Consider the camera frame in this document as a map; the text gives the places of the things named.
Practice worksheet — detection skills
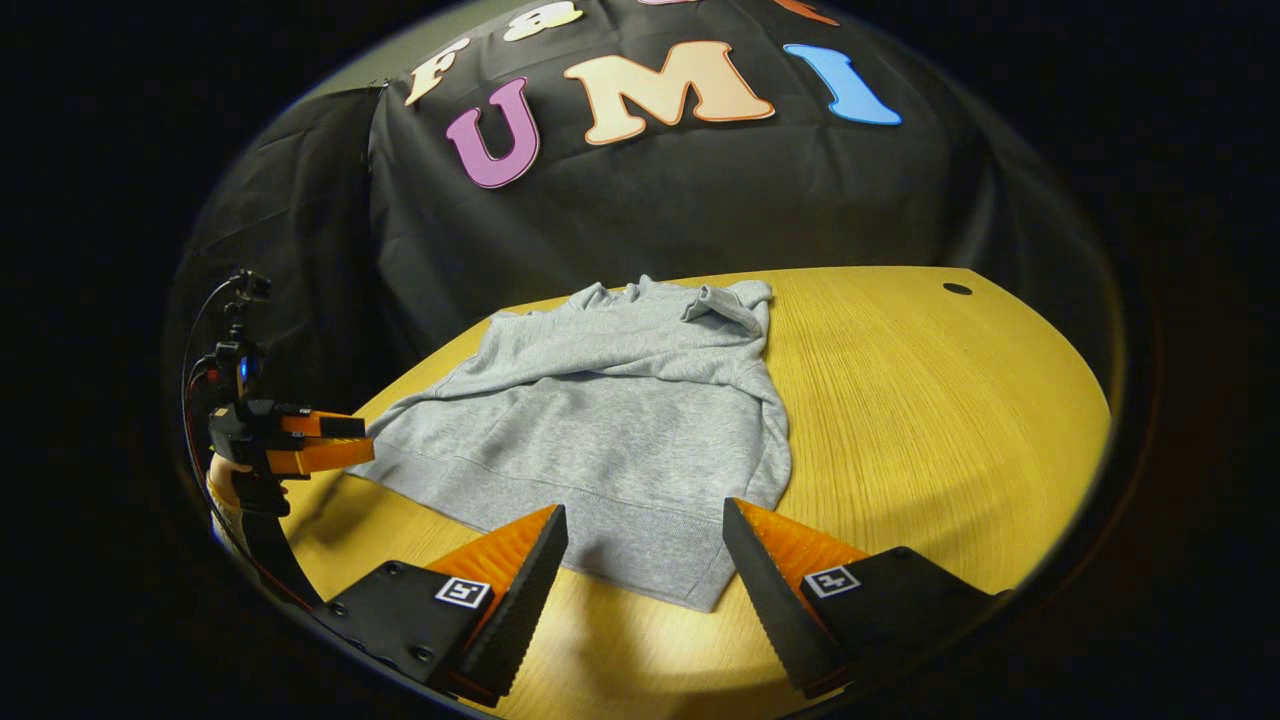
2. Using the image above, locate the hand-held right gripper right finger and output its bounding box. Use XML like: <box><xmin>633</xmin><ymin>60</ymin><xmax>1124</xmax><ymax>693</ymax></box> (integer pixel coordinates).
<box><xmin>721</xmin><ymin>497</ymin><xmax>1001</xmax><ymax>699</ymax></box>

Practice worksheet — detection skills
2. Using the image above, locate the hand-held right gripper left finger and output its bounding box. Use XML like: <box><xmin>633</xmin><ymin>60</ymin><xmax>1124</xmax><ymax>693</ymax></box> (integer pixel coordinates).
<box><xmin>315</xmin><ymin>504</ymin><xmax>569</xmax><ymax>707</ymax></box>

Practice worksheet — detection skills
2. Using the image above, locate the black backdrop cloth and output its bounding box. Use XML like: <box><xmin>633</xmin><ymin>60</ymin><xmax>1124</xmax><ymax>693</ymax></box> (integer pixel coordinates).
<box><xmin>165</xmin><ymin>0</ymin><xmax>1116</xmax><ymax>411</ymax></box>

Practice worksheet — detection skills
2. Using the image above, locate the grey sweatshirt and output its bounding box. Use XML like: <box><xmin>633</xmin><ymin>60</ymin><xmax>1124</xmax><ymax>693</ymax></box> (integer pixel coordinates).
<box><xmin>347</xmin><ymin>275</ymin><xmax>793</xmax><ymax>613</ymax></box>

